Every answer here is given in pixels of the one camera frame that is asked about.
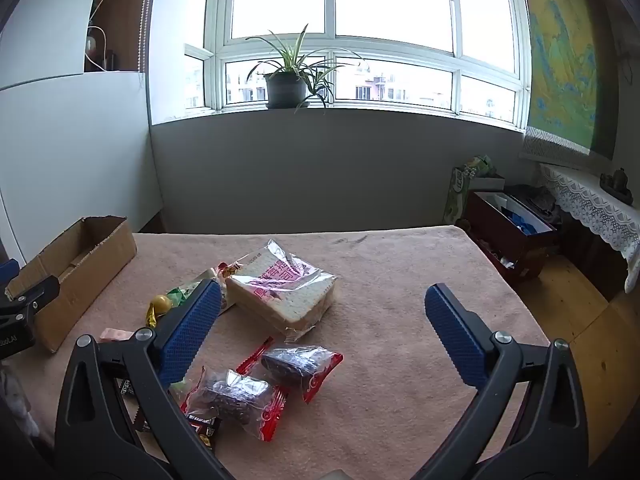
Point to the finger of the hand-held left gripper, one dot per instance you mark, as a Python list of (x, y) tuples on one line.
[(7, 271), (35, 295)]

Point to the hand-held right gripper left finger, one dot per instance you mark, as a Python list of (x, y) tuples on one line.
[(192, 332)]

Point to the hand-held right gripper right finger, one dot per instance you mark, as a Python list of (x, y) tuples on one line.
[(457, 335)]

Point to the yellow egg packet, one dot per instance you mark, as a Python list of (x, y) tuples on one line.
[(161, 304)]

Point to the cardboard box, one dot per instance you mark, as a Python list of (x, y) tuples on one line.
[(90, 270)]

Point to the green red snack bag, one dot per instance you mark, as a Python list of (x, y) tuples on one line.
[(226, 271)]

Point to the pink biscuit packet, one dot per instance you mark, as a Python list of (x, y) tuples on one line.
[(114, 335)]

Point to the dark chocolate snack packet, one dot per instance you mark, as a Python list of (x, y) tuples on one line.
[(125, 387)]

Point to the sliced bread packet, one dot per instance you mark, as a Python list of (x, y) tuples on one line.
[(280, 295)]

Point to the chocolate bar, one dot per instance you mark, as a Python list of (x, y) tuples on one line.
[(205, 430)]

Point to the dark wooden crate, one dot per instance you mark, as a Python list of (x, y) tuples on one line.
[(505, 240)]

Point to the white cabinet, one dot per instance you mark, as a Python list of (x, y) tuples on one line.
[(65, 150)]

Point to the green carton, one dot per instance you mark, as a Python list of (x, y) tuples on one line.
[(456, 197)]

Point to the white lace cloth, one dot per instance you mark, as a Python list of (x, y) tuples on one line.
[(590, 200)]

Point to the dark figurine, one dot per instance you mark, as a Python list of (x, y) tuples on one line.
[(618, 184)]

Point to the potted spider plant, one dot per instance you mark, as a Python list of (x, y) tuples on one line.
[(285, 87)]

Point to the wooden shelf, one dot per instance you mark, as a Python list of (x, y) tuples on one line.
[(120, 25)]

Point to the white framed window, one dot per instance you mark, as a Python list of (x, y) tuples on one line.
[(390, 5)]

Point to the wall poster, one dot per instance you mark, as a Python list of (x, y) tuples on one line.
[(560, 70)]

